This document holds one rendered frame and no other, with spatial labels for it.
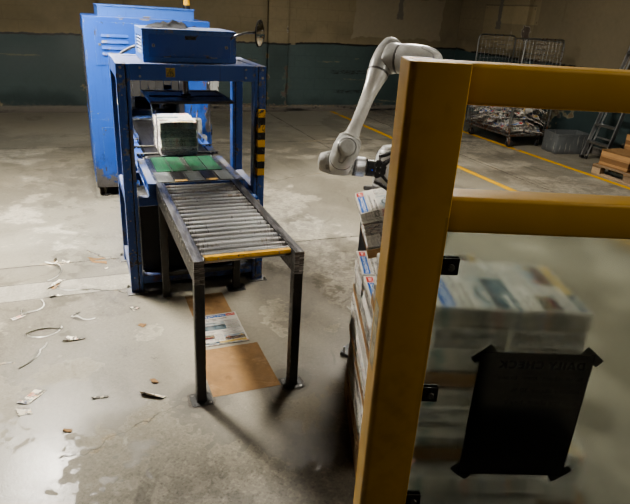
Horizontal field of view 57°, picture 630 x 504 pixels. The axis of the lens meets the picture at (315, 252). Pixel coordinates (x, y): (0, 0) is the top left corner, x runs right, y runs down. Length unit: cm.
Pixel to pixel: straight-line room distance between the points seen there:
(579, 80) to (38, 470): 259
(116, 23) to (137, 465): 436
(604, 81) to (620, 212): 21
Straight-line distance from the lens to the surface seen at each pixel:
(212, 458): 283
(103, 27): 614
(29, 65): 1135
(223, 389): 323
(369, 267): 268
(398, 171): 89
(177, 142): 471
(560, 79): 94
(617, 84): 98
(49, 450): 302
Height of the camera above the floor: 191
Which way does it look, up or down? 23 degrees down
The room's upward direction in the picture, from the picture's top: 3 degrees clockwise
